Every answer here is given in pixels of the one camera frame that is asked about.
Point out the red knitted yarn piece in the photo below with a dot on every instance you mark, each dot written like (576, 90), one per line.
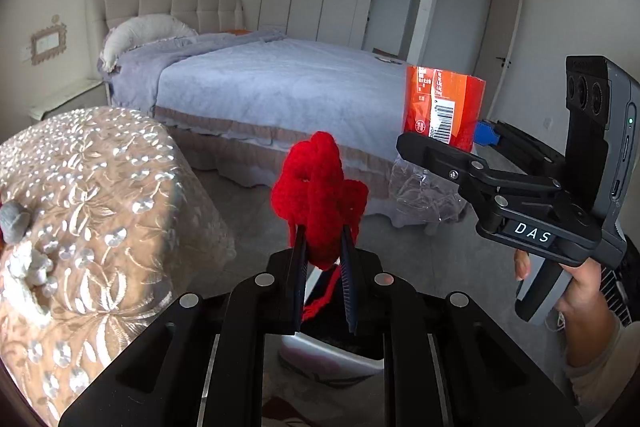
(315, 202)

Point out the gold wall frame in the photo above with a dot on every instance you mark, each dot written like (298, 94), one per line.
(48, 43)

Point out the plastic bottle with red label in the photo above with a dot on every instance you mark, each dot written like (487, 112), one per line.
(440, 107)

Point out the person's right forearm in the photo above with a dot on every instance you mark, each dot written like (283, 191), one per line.
(605, 357)

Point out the beige embroidered sequin cloth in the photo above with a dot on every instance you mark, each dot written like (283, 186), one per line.
(100, 217)

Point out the lavender quilt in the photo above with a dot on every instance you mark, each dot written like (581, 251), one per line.
(280, 77)

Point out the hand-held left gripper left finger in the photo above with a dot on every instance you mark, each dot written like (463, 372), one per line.
(301, 267)

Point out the bed with ruffled skirt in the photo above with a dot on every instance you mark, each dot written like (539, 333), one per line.
(240, 152)

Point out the white trash bin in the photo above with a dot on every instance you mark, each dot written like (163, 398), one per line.
(330, 352)

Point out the white nightstand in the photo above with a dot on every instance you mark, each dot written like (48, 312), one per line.
(65, 99)

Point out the beige tufted headboard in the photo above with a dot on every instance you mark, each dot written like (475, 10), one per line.
(165, 4)

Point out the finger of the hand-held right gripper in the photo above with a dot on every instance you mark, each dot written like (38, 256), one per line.
(450, 162)
(487, 133)

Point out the white pillow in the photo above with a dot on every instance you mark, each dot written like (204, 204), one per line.
(135, 34)

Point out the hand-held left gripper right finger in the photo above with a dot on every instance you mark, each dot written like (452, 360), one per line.
(348, 287)

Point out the white wall socket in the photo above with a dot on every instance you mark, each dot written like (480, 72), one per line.
(547, 123)

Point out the person's right hand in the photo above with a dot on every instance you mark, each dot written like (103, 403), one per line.
(585, 287)

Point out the beige room door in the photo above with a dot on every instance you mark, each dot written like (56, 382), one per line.
(502, 37)

